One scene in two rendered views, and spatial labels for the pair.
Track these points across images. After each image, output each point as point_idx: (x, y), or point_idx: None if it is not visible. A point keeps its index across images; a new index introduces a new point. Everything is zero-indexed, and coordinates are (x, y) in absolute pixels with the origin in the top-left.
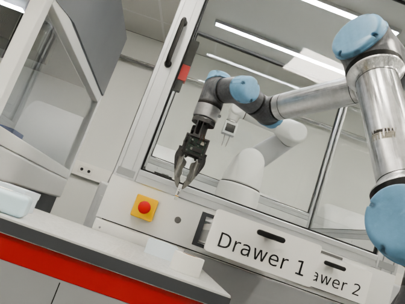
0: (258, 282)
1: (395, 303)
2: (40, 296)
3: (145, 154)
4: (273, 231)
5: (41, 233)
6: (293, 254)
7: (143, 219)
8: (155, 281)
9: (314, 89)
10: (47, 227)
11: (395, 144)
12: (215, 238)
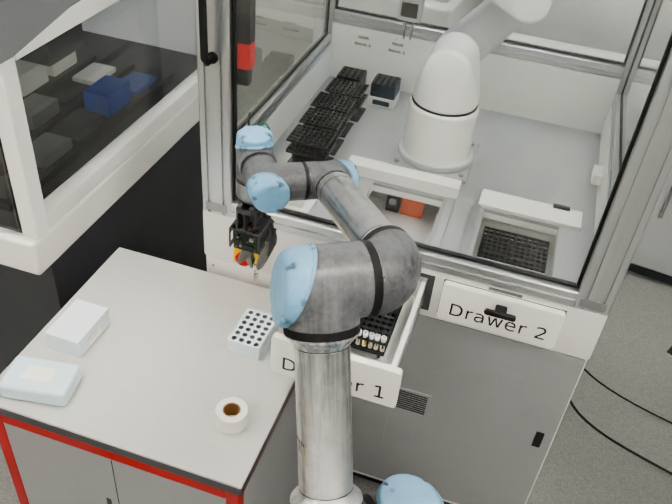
0: None
1: None
2: (103, 466)
3: (231, 184)
4: None
5: (77, 434)
6: (367, 379)
7: None
8: (175, 472)
9: (340, 221)
10: (93, 405)
11: (303, 465)
12: (278, 362)
